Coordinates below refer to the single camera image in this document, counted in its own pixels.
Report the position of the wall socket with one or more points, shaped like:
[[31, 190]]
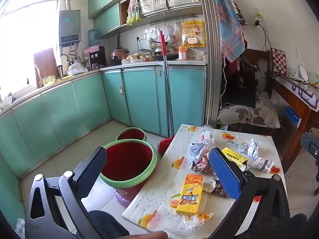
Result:
[[141, 38]]

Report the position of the pink water dispenser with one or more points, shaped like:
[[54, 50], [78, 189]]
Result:
[[96, 56]]

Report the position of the teal upper cabinets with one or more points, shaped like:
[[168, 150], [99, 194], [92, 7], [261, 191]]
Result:
[[109, 17]]

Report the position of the hanging yellow white bag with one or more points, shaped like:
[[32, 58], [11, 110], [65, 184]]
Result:
[[133, 10]]

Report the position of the brown cone wrapper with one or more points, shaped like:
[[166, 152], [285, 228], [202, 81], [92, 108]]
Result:
[[219, 190]]

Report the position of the small patterned table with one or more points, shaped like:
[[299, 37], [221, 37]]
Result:
[[160, 176]]

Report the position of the grey water heater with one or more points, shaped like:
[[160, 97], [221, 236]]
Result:
[[69, 27]]

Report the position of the pink rice cooker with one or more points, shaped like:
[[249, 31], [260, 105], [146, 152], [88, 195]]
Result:
[[119, 54]]

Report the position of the floral cushion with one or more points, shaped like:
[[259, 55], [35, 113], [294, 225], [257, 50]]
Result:
[[246, 114]]

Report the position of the yellow drink carton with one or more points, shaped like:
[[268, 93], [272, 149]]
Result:
[[190, 194]]

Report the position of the clear blue plastic wrapper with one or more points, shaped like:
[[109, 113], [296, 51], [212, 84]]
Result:
[[239, 146]]

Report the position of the yellow black carton box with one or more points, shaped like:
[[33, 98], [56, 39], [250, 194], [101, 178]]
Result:
[[233, 155]]

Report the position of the clear orange snack wrapper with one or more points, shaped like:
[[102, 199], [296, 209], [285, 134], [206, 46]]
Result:
[[197, 220]]

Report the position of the yellow snack bag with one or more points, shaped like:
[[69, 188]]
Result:
[[193, 33]]

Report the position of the blue water jug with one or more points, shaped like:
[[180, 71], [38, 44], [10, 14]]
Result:
[[93, 36]]

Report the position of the wooden desk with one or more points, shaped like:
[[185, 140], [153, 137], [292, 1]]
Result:
[[296, 104]]

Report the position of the teal cabinets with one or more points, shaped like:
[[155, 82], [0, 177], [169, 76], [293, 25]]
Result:
[[142, 97], [109, 17]]

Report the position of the metal hook rail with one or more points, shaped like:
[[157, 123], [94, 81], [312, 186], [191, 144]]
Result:
[[174, 19]]

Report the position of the silver door frame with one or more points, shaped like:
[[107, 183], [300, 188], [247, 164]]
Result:
[[211, 79]]

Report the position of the hanging white plastic bag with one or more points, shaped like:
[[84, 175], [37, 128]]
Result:
[[153, 34], [170, 33]]

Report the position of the silver wrapper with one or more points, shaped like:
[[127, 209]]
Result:
[[197, 150]]

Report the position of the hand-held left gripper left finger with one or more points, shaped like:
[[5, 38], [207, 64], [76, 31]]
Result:
[[92, 169]]

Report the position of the blue box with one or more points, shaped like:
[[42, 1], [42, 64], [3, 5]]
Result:
[[292, 115]]

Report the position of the crushed labelled small bottle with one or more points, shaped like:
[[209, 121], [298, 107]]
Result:
[[263, 164]]

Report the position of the reddish paper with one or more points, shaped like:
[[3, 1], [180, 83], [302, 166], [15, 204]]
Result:
[[203, 166]]

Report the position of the crumpled silver foil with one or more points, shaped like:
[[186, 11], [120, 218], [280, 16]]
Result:
[[252, 149]]

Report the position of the person's left hand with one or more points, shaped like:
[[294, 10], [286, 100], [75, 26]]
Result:
[[144, 235]]

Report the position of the black white patterned cloth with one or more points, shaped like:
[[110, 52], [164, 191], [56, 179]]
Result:
[[240, 13]]

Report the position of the clear plastic bag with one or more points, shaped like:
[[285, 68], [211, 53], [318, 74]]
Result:
[[77, 69]]

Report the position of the clear plastic bottle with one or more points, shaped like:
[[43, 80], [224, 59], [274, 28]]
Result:
[[206, 135]]

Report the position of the brown cutting board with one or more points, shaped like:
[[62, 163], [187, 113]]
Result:
[[46, 62]]

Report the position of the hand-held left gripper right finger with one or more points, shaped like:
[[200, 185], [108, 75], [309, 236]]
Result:
[[224, 176]]

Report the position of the red white checkered board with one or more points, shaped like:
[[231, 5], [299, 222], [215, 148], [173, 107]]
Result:
[[280, 59]]

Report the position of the metal wok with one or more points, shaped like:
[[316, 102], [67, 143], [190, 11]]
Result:
[[170, 52]]

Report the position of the silver flue pipe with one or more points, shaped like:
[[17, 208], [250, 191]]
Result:
[[67, 3]]

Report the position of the small red green-rimmed bucket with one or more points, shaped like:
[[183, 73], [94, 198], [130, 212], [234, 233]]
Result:
[[130, 134]]

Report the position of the purple plastic stool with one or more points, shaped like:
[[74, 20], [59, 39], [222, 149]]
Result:
[[122, 197]]

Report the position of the pile of buns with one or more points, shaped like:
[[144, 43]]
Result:
[[135, 57]]

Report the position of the teal lower cabinets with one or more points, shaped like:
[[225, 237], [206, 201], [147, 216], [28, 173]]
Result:
[[142, 97]]

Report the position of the large red green-rimmed bucket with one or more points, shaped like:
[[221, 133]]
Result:
[[127, 159]]

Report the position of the dark red garment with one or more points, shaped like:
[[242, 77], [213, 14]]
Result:
[[232, 68]]

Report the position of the black wall charger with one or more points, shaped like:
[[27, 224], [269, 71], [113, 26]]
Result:
[[257, 23]]

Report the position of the white desk lamp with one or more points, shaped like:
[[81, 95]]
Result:
[[300, 64]]

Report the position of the dark wooden chair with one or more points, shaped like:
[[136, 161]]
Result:
[[259, 54]]

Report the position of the plaid towel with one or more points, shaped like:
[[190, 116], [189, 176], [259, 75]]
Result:
[[229, 29]]

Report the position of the orange bottle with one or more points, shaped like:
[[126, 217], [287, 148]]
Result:
[[182, 53]]

